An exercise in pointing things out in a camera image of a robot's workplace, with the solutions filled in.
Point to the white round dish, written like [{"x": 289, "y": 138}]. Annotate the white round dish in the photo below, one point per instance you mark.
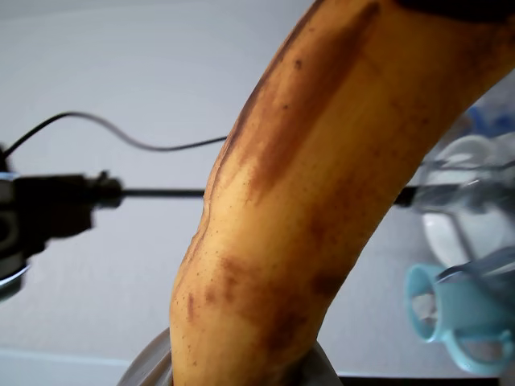
[{"x": 442, "y": 237}]

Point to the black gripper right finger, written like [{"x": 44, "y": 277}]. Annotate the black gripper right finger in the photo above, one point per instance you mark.
[{"x": 462, "y": 8}]

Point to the light blue cup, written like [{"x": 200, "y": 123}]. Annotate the light blue cup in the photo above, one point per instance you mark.
[{"x": 462, "y": 305}]

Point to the taped gripper left finger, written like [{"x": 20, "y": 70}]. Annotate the taped gripper left finger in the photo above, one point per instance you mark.
[{"x": 149, "y": 366}]

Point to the black stand rod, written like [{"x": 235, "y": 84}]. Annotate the black stand rod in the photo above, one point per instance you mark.
[{"x": 161, "y": 193}]

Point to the spotted yellow banana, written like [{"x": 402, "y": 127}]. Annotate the spotted yellow banana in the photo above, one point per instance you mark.
[{"x": 301, "y": 201}]

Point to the black webcam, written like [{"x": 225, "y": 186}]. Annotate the black webcam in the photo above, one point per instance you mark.
[{"x": 48, "y": 201}]

